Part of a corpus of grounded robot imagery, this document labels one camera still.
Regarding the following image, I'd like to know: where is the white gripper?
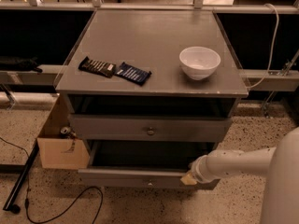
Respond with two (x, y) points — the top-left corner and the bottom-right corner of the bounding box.
(180, 156), (215, 186)

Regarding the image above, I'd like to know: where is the grey drawer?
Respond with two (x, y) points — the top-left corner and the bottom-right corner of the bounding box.
(69, 114), (232, 143)
(78, 140), (217, 189)

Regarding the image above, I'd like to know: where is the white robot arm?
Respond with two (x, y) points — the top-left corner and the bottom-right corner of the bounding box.
(181, 128), (299, 224)

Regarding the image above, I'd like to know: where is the grey drawer cabinet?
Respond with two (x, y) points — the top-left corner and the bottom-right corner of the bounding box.
(55, 8), (249, 189)

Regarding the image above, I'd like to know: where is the grey top drawer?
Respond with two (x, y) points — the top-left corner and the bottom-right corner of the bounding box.
(69, 114), (232, 143)

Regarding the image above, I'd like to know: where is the white bowl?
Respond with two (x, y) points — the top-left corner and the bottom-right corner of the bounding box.
(179, 47), (221, 80)

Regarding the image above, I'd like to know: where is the blue snack bar wrapper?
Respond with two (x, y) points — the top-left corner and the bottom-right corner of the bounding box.
(115, 63), (151, 86)

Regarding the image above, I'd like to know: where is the metal can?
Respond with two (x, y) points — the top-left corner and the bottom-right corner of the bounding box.
(60, 127), (71, 136)

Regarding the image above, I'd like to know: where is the cardboard box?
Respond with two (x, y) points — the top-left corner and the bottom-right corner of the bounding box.
(36, 97), (90, 170)

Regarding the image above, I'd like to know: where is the brown snack bar wrapper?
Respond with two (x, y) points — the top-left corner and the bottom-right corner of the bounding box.
(78, 57), (116, 78)

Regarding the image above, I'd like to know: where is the black metal floor bar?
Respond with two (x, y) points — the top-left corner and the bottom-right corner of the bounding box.
(0, 143), (39, 214)

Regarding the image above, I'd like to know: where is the black object on ledge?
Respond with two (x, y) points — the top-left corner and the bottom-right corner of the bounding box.
(0, 56), (43, 73)

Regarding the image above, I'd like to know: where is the white hanging cable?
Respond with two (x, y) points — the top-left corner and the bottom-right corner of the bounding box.
(246, 3), (280, 90)

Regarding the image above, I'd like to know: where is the black floor cable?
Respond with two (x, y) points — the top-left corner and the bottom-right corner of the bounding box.
(0, 136), (105, 224)

